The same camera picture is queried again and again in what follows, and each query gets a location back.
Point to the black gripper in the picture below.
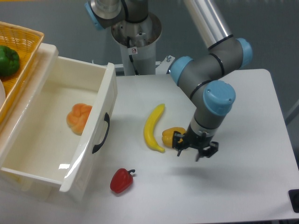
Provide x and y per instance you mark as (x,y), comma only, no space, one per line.
(197,137)

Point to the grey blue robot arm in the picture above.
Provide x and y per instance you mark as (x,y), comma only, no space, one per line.
(200,80)

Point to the white drawer cabinet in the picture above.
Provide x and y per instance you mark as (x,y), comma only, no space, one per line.
(46,56)

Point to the yellow bell pepper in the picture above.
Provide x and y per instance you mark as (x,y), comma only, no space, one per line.
(167,135)

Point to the yellow banana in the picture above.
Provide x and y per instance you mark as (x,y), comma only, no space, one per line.
(149,127)

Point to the red bell pepper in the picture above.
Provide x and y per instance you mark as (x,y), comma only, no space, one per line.
(121,180)

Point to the black device at table edge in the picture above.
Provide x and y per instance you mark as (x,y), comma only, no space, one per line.
(294,198)

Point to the orange bread roll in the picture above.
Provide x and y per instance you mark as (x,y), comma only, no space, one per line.
(77,118)

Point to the yellow woven basket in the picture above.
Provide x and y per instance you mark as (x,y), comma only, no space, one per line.
(25,42)

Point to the green bell pepper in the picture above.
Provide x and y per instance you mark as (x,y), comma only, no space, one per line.
(9,61)

